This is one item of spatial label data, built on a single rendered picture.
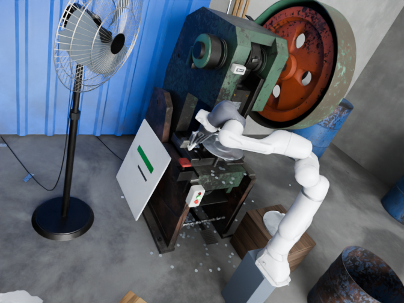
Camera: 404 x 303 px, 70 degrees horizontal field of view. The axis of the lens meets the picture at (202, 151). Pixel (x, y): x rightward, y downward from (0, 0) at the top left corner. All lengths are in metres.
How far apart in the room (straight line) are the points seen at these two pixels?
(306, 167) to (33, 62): 2.12
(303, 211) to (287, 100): 0.82
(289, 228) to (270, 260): 0.29
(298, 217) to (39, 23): 2.16
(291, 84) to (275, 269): 1.13
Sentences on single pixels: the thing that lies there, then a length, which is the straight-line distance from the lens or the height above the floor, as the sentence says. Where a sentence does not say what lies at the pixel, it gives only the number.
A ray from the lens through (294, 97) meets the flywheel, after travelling 2.00.
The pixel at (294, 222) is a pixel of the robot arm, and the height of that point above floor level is 0.84.
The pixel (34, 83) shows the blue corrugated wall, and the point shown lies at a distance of 2.73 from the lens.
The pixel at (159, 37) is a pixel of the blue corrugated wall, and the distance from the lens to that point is 2.76.
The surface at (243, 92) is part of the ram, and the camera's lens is 1.82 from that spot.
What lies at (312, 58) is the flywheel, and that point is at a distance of 1.96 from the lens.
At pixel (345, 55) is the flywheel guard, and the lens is 1.84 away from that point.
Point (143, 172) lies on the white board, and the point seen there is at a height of 0.31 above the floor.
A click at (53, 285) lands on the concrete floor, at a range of 1.98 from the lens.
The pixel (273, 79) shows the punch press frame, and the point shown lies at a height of 1.28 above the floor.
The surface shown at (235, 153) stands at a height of 0.78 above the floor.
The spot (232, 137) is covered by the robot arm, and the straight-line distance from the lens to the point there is 1.30.
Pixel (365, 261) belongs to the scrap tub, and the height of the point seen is 0.39.
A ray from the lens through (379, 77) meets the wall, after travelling 5.02.
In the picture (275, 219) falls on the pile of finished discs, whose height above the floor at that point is 0.36.
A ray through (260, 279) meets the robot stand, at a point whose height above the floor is 0.42.
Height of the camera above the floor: 1.71
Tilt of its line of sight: 31 degrees down
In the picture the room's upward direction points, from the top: 22 degrees clockwise
